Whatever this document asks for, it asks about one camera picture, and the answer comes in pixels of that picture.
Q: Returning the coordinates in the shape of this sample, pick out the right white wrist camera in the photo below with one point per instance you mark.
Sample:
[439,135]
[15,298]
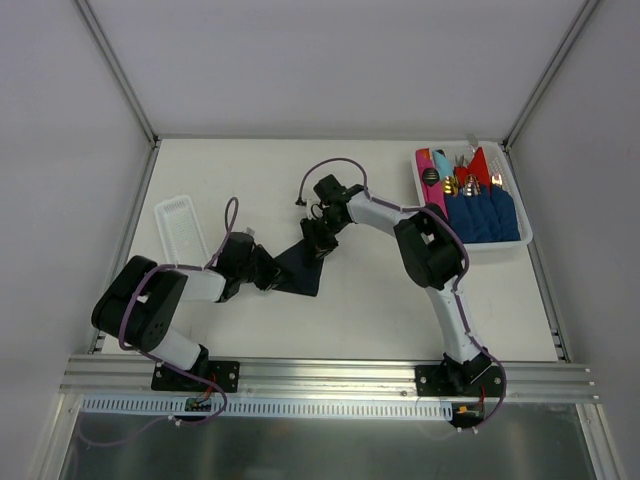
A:
[313,209]

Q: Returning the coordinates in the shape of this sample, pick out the aluminium mounting rail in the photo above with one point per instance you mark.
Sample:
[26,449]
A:
[537,382]

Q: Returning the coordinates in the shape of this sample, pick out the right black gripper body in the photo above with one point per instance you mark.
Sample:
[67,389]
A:
[319,240]

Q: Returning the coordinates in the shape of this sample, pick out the small white utensil tray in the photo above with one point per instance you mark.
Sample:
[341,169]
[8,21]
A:
[180,233]

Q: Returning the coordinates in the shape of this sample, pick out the red rolled napkin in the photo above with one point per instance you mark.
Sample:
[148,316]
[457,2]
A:
[477,167]

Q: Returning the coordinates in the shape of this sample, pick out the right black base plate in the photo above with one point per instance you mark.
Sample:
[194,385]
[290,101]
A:
[444,381]

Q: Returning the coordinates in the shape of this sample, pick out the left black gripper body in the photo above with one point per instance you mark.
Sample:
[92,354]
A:
[270,270]

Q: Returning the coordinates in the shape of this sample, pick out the pink rolled napkin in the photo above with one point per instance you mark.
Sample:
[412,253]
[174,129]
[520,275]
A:
[428,179]

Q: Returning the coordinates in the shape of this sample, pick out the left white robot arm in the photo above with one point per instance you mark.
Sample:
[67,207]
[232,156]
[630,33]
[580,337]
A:
[138,307]

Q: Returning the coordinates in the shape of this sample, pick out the large white basket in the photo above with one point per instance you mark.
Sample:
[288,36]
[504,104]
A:
[476,190]

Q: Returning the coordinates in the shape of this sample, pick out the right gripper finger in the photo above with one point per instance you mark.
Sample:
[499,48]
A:
[325,245]
[312,233]

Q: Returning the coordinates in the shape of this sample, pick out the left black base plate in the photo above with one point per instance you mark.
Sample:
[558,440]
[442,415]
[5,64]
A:
[223,373]

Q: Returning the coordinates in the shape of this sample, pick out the cyan rolled napkin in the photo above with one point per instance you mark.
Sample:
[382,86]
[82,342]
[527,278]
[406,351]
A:
[443,166]

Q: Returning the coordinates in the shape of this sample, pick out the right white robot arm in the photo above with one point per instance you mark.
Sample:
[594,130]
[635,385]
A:
[433,257]

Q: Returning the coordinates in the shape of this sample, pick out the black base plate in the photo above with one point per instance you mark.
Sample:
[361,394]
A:
[444,381]
[223,373]

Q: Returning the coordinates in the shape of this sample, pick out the white slotted cable duct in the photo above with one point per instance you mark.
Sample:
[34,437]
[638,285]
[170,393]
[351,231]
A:
[268,408]

